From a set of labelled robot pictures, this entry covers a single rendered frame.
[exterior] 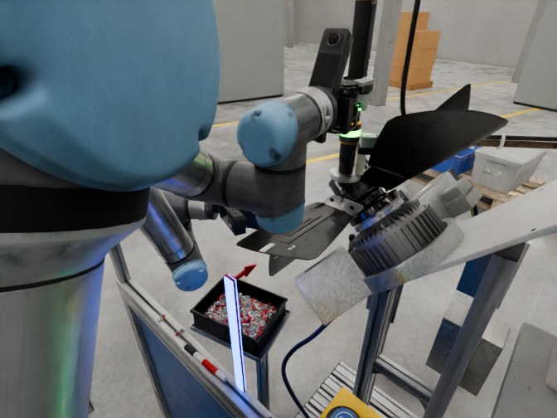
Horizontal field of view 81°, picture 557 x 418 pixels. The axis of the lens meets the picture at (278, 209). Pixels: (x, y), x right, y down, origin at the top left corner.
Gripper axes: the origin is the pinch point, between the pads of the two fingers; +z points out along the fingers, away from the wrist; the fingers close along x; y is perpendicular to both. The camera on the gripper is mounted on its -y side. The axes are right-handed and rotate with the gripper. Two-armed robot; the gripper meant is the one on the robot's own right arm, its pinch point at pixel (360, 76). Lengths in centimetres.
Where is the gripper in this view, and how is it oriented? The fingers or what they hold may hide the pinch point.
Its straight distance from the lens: 71.4
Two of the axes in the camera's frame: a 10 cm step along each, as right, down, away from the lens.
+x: 8.5, 2.8, -4.6
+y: 0.0, 8.5, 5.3
